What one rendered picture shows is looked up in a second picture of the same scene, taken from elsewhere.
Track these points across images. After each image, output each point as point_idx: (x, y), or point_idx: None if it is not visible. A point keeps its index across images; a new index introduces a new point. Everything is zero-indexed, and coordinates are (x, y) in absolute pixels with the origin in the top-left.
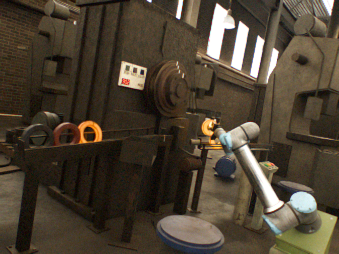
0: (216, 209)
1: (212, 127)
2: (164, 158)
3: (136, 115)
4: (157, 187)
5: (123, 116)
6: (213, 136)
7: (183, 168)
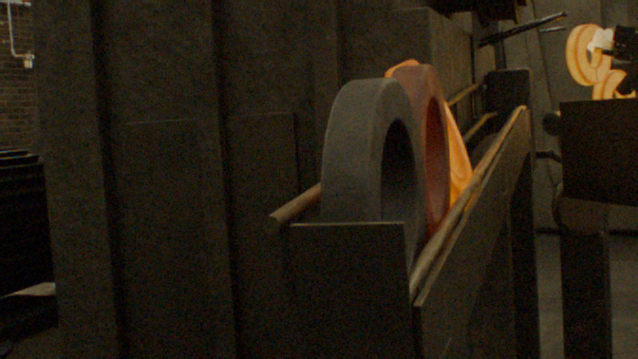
0: (635, 344)
1: (623, 47)
2: (533, 203)
3: (451, 32)
4: (528, 329)
5: (438, 34)
6: (635, 77)
7: (584, 223)
